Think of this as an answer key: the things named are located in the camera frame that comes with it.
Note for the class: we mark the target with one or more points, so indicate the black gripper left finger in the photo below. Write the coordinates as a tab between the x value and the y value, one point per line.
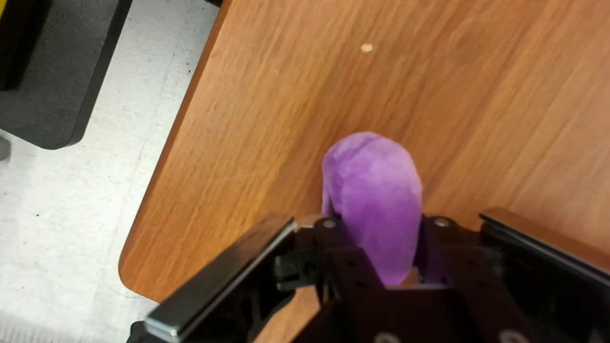
221	278

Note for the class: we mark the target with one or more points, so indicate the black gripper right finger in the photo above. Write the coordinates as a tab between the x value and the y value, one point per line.
545	278

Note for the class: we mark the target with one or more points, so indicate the purple plush ball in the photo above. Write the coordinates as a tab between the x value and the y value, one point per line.
373	196

